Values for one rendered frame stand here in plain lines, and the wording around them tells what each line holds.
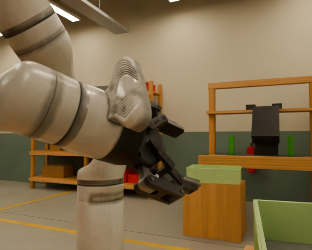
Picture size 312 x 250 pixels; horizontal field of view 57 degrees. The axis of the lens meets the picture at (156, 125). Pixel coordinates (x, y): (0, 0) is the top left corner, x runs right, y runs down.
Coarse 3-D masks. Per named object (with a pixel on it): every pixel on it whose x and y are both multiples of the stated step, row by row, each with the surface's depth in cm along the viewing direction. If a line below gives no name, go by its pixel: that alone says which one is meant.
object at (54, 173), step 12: (48, 144) 692; (48, 156) 691; (84, 156) 592; (48, 168) 638; (60, 168) 626; (72, 168) 650; (36, 180) 636; (48, 180) 623; (60, 180) 610; (72, 180) 603; (132, 180) 550
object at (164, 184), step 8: (152, 176) 32; (136, 184) 32; (152, 184) 31; (160, 184) 32; (168, 184) 33; (144, 192) 32; (152, 192) 33; (160, 192) 33; (168, 192) 33; (176, 192) 33; (184, 192) 34; (160, 200) 34
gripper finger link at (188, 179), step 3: (183, 177) 36; (186, 177) 37; (189, 177) 37; (186, 180) 36; (189, 180) 37; (192, 180) 38; (195, 180) 38; (198, 180) 39; (189, 183) 37; (192, 183) 37; (195, 183) 38; (198, 183) 38; (198, 186) 39
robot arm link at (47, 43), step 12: (36, 24) 44; (48, 24) 45; (60, 24) 47; (12, 36) 44; (24, 36) 44; (36, 36) 44; (48, 36) 45; (60, 36) 47; (12, 48) 46; (24, 48) 45; (36, 48) 45; (48, 48) 46; (60, 48) 47; (24, 60) 47; (36, 60) 46; (48, 60) 47; (60, 60) 48; (72, 60) 52; (60, 72) 50; (72, 72) 53
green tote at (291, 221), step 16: (256, 208) 76; (272, 208) 85; (288, 208) 84; (304, 208) 82; (256, 224) 62; (272, 224) 85; (288, 224) 83; (304, 224) 82; (256, 240) 66; (272, 240) 84; (288, 240) 83; (304, 240) 82
